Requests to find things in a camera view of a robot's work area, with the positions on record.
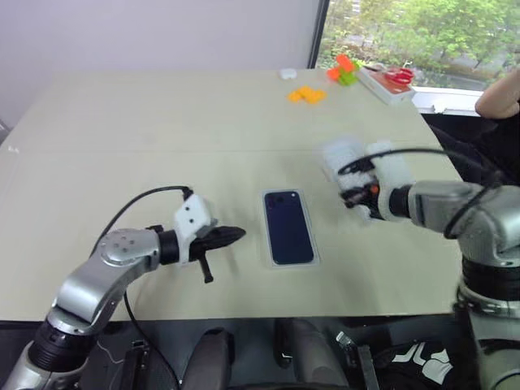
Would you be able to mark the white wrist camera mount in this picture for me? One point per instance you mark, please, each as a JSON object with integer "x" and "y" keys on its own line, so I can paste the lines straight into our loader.
{"x": 191, "y": 215}
{"x": 392, "y": 166}

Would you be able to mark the black bag white logo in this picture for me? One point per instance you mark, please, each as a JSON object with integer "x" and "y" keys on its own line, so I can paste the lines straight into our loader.
{"x": 422, "y": 365}

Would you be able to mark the dark window frame post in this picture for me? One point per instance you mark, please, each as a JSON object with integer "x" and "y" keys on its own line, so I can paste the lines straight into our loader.
{"x": 319, "y": 32}

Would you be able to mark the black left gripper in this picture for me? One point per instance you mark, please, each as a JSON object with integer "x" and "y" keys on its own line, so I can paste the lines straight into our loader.
{"x": 205, "y": 243}

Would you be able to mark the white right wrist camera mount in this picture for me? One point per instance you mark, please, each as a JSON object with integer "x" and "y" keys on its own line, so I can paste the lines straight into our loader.
{"x": 392, "y": 166}

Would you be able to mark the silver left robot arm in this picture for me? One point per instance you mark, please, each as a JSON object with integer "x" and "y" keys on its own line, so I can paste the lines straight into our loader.
{"x": 122, "y": 252}

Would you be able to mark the red-orange building block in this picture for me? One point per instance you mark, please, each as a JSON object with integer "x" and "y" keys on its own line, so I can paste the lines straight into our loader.
{"x": 344, "y": 61}
{"x": 333, "y": 74}

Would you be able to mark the white window sill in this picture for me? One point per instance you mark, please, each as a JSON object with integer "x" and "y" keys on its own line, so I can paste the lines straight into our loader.
{"x": 447, "y": 99}

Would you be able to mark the dark rounded shape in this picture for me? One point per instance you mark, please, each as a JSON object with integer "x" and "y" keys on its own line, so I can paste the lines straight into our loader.
{"x": 310, "y": 357}
{"x": 211, "y": 361}

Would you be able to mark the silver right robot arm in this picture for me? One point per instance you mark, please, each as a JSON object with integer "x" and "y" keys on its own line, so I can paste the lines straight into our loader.
{"x": 447, "y": 203}

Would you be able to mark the white earbuds case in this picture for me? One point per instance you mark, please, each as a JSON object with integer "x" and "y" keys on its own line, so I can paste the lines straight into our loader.
{"x": 287, "y": 73}

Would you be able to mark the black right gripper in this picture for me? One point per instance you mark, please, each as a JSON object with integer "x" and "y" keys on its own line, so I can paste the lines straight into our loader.
{"x": 359, "y": 195}

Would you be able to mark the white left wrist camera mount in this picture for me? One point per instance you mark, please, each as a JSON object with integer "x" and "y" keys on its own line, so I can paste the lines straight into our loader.
{"x": 191, "y": 215}

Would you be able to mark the white flat box red face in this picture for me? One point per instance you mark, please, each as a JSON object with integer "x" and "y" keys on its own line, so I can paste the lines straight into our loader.
{"x": 390, "y": 94}

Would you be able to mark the person black clothing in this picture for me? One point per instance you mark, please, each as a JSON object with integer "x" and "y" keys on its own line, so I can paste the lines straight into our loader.
{"x": 479, "y": 138}

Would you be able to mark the person bare forearm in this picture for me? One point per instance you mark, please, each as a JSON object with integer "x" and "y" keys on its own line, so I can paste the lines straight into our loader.
{"x": 497, "y": 97}

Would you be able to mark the orange and green toys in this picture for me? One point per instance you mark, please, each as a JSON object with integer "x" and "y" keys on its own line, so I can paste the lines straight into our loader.
{"x": 349, "y": 75}

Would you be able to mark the yellow-orange building block plate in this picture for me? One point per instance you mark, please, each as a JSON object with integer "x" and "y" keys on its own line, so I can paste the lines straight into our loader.
{"x": 294, "y": 96}
{"x": 315, "y": 95}

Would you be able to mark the dark blue smartphone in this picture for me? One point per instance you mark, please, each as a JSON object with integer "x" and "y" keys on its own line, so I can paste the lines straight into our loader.
{"x": 288, "y": 227}

